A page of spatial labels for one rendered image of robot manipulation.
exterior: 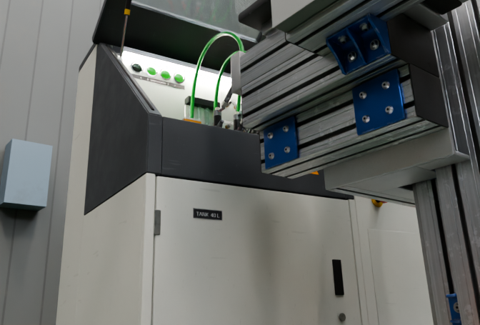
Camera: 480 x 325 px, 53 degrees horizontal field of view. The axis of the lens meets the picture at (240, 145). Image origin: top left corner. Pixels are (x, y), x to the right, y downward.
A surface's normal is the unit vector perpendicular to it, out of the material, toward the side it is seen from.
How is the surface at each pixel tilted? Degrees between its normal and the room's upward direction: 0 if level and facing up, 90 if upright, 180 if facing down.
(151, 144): 90
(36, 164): 90
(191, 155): 90
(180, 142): 90
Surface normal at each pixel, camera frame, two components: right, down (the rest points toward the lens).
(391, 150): -0.78, -0.18
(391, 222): 0.52, -0.30
